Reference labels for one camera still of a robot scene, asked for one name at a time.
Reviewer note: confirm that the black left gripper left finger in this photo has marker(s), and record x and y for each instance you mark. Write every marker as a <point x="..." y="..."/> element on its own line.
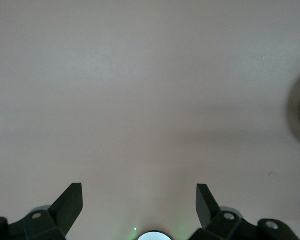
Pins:
<point x="40" y="225"/>

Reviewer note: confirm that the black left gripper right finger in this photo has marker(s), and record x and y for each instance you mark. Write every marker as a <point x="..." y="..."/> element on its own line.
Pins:
<point x="227" y="225"/>

